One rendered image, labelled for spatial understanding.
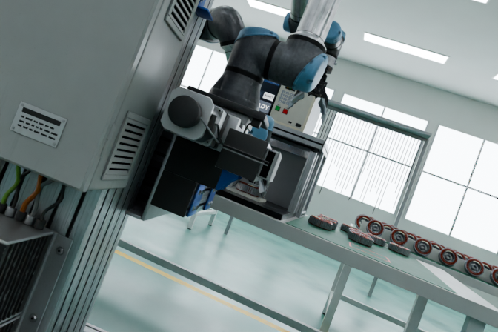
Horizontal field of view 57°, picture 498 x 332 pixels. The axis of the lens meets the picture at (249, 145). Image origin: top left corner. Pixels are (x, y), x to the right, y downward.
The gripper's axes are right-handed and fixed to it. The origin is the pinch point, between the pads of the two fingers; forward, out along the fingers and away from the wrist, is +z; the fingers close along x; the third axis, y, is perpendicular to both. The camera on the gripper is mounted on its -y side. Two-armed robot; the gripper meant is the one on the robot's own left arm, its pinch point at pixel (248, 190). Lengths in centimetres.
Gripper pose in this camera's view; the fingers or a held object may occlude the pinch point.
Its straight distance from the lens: 195.4
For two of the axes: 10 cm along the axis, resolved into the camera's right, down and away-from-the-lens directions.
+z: -2.1, 8.6, 4.6
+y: -3.6, 3.7, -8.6
